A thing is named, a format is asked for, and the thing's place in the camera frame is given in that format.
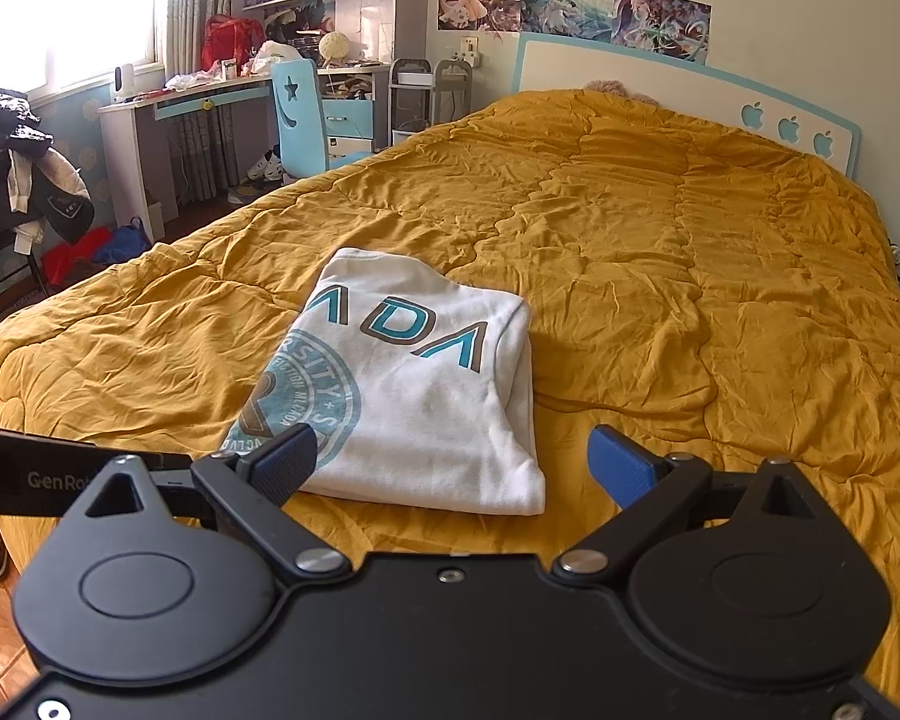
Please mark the white sneakers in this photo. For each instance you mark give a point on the white sneakers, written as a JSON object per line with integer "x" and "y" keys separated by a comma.
{"x": 264, "y": 169}

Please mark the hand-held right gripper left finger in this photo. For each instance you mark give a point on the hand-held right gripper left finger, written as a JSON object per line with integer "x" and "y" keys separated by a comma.
{"x": 289, "y": 461}

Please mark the blue chair with star cutout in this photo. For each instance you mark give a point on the blue chair with star cutout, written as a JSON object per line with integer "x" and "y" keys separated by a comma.
{"x": 300, "y": 127}

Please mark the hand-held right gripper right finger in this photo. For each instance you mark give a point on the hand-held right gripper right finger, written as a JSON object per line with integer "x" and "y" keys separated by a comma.
{"x": 622, "y": 465}

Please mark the red bag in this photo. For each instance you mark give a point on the red bag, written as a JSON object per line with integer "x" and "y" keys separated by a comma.
{"x": 229, "y": 45}

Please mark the grey curtain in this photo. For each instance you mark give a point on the grey curtain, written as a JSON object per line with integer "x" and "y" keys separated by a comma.
{"x": 195, "y": 7}

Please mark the white printed sweatshirt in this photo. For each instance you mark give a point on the white printed sweatshirt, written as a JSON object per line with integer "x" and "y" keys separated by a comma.
{"x": 420, "y": 405}

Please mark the round yellow ball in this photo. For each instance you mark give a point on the round yellow ball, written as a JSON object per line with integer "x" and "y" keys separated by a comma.
{"x": 334, "y": 45}

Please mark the grey storage trolley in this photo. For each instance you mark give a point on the grey storage trolley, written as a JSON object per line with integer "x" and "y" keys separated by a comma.
{"x": 427, "y": 97}

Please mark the blue bag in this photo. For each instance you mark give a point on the blue bag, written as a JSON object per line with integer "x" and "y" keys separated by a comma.
{"x": 124, "y": 241}

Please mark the pile of dark clothes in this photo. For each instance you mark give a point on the pile of dark clothes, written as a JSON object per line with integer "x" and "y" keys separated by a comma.
{"x": 22, "y": 165}

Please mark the wall poster with green figure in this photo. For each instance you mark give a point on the wall poster with green figure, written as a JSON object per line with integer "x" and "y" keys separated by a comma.
{"x": 568, "y": 9}

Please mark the wall socket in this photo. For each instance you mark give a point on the wall socket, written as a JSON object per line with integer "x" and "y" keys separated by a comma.
{"x": 469, "y": 49}

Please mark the white plastic bag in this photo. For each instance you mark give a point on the white plastic bag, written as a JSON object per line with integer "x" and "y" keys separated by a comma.
{"x": 276, "y": 58}

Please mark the white and blue headboard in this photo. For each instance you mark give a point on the white and blue headboard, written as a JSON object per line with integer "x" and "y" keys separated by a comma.
{"x": 645, "y": 64}

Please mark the yellow quilted blanket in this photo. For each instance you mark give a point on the yellow quilted blanket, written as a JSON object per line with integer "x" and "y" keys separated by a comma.
{"x": 720, "y": 315}

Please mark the grey and blue desk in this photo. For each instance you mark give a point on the grey and blue desk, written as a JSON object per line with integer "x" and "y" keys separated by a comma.
{"x": 135, "y": 135}

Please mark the wall poster with red-haired figure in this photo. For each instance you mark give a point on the wall poster with red-haired figure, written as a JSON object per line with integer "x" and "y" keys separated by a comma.
{"x": 660, "y": 24}

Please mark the brown plush toy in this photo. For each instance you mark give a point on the brown plush toy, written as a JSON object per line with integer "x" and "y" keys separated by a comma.
{"x": 619, "y": 88}

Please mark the white desk camera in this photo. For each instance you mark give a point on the white desk camera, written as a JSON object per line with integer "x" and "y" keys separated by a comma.
{"x": 125, "y": 82}

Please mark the red cloth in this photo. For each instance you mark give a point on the red cloth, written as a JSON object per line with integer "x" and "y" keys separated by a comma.
{"x": 71, "y": 259}

